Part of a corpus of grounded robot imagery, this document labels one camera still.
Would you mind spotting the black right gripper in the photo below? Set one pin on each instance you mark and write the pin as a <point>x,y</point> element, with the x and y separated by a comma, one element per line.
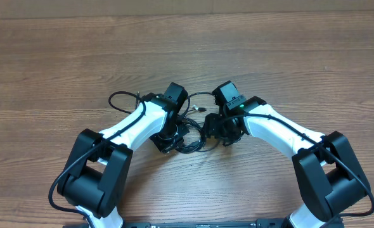
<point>222,133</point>

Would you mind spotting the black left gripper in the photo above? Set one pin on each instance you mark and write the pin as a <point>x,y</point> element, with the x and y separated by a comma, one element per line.
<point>166,147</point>

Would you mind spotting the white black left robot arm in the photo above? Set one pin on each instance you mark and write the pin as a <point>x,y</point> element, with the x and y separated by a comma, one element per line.
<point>94,176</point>

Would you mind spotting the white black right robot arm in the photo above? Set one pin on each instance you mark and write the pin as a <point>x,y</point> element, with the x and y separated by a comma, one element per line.
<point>331,181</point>

